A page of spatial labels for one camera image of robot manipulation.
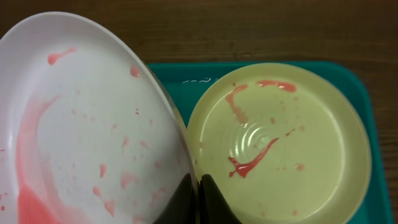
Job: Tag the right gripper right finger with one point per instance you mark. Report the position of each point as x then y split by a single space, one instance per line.
213 207

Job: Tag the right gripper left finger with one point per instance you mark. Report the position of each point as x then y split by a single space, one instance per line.
181 208

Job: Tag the teal plastic tray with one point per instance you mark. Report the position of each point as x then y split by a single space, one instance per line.
187 82

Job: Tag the yellow-green plate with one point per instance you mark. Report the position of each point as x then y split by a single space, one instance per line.
282 144

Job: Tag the white plate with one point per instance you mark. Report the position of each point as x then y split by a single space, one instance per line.
88 133

